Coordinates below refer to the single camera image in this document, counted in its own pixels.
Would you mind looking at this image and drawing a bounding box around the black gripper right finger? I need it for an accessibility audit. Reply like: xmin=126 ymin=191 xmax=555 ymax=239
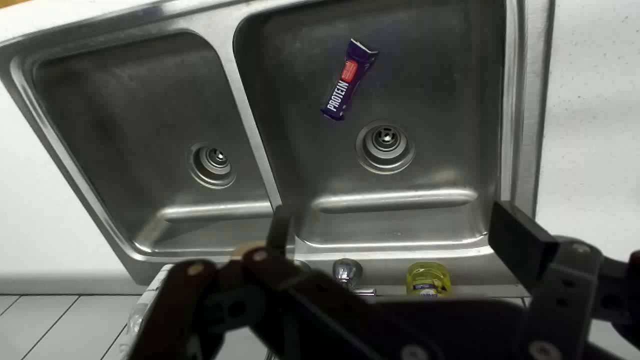
xmin=488 ymin=202 xmax=557 ymax=291

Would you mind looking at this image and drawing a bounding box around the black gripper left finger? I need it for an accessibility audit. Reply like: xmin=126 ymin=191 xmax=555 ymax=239
xmin=266 ymin=206 xmax=291 ymax=276

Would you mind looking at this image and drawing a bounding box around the stainless steel double sink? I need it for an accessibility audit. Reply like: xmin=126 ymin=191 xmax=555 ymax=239
xmin=0 ymin=0 xmax=555 ymax=296

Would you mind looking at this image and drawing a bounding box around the yellow dish soap bottle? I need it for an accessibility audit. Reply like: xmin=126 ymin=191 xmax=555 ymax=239
xmin=405 ymin=261 xmax=452 ymax=296

